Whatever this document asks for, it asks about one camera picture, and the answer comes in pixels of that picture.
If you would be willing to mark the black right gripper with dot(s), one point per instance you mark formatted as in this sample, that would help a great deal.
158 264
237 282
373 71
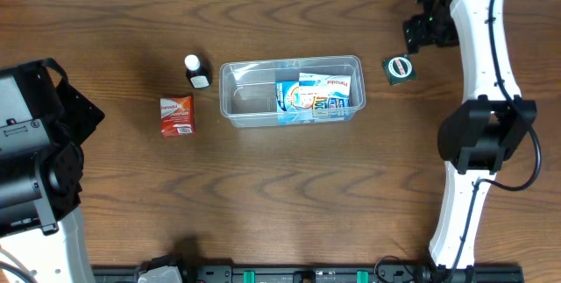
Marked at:
415 31

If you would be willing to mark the white Panadol box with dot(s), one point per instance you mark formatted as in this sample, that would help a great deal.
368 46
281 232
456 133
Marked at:
325 85

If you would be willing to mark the blue Cool Fever box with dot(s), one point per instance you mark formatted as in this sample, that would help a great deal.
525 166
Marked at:
292 109

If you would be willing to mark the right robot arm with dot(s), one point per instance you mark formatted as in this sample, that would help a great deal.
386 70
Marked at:
484 132

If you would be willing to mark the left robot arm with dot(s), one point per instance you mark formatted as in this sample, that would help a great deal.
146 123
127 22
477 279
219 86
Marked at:
44 122

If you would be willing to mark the clear plastic container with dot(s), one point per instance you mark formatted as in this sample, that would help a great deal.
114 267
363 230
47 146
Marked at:
247 89

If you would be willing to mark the dark medicine bottle white cap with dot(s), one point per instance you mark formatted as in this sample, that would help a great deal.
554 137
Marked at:
198 75

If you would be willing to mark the red Panadol box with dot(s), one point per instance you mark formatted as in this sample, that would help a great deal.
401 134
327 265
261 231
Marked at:
177 116

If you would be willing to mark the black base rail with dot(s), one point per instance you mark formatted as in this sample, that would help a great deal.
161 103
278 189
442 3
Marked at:
390 269

